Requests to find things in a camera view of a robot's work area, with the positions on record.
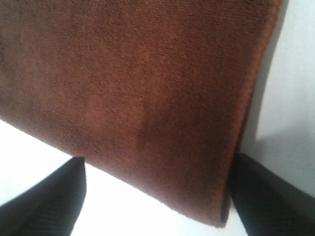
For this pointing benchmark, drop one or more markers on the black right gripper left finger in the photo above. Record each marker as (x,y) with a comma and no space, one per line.
(51,207)

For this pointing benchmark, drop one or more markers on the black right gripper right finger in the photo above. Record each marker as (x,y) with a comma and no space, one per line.
(267,204)

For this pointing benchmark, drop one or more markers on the brown towel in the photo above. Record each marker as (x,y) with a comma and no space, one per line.
(154,92)

